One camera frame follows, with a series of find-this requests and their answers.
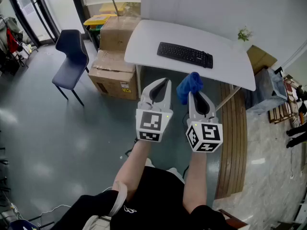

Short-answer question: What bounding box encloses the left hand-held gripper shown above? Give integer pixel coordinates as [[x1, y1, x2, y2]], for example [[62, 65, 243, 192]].
[[135, 77, 174, 142]]

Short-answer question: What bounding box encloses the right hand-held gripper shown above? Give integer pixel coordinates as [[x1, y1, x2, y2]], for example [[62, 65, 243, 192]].
[[186, 91, 224, 153]]

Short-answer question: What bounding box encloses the blue cloth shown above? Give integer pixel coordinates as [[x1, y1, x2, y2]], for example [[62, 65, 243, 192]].
[[176, 71, 204, 105]]

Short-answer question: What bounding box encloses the black keyboard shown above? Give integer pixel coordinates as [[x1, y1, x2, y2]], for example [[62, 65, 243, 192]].
[[156, 41, 214, 69]]

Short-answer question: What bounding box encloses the person's right forearm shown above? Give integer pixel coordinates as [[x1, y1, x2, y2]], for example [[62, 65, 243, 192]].
[[182, 150, 208, 214]]

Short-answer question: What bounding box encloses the person's left forearm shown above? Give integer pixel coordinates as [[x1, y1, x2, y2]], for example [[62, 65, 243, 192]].
[[112, 139, 152, 202]]

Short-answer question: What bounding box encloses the beige shoulder bag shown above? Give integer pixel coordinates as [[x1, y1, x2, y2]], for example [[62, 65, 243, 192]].
[[81, 181, 129, 230]]

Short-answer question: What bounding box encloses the white table leg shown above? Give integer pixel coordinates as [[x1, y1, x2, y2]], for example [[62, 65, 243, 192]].
[[215, 86, 241, 112], [136, 65, 145, 101]]

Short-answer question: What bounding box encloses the wooden slatted bench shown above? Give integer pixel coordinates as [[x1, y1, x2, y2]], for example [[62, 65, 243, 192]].
[[214, 81, 248, 199]]

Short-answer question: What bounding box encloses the grey blue bin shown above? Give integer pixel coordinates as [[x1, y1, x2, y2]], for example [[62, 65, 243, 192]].
[[247, 67, 288, 115]]

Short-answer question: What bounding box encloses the person's right white shoe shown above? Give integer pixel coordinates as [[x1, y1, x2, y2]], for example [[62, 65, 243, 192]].
[[166, 167, 186, 184]]

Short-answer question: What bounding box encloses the small brown cardboard box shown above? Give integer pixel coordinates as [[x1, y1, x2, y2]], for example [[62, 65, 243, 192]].
[[246, 45, 278, 75]]

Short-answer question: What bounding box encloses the wooden crate with books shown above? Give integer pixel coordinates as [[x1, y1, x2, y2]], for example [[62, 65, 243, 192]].
[[268, 99, 299, 125]]

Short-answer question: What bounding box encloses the green plant with white flowers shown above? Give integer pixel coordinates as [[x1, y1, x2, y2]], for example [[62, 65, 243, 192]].
[[237, 25, 254, 43]]

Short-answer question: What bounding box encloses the dark blue chair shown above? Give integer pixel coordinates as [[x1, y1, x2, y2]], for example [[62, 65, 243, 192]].
[[51, 29, 90, 106]]

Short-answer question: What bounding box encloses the yellow lidded bin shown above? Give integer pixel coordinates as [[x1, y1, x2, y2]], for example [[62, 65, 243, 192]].
[[83, 13, 118, 50]]

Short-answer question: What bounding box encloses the person's black shirt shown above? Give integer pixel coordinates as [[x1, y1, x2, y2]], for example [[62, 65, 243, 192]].
[[50, 165, 240, 230]]

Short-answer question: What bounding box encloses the dark wooden stick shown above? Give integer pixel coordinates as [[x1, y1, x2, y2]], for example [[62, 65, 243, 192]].
[[108, 0, 120, 16]]

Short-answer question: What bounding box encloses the reddish brown stool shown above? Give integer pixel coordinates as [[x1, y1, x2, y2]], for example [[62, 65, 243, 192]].
[[217, 208, 251, 230]]

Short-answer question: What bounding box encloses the glass door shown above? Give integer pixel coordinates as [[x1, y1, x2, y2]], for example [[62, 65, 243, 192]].
[[4, 0, 84, 48]]

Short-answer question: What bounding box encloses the red garment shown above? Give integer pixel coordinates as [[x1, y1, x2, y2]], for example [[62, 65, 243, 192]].
[[6, 27, 19, 54]]

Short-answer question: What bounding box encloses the grey green jacket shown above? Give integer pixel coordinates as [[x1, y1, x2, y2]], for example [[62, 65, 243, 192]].
[[0, 17, 24, 44]]

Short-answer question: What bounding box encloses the white floor cable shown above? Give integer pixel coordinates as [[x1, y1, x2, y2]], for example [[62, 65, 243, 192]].
[[27, 204, 72, 225]]

